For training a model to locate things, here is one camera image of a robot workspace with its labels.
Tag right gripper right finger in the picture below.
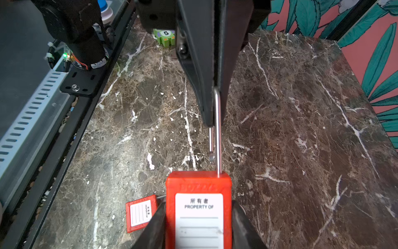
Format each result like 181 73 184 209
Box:
231 200 267 249

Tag left black frame post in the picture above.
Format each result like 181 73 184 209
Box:
325 0 377 41

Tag black front mounting rail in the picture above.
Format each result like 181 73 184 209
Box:
1 1 137 249

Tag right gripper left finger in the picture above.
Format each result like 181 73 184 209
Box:
132 202 166 249

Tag green number block toy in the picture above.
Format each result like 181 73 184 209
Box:
153 29 175 47

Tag red padlock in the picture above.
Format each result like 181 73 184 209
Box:
125 195 166 233
165 89 232 249

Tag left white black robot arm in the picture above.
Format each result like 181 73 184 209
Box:
34 1 271 127

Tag white vented strip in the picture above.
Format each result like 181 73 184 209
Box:
0 57 70 175

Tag blue push button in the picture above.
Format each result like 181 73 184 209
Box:
97 0 115 24

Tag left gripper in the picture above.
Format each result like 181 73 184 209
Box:
135 1 271 126

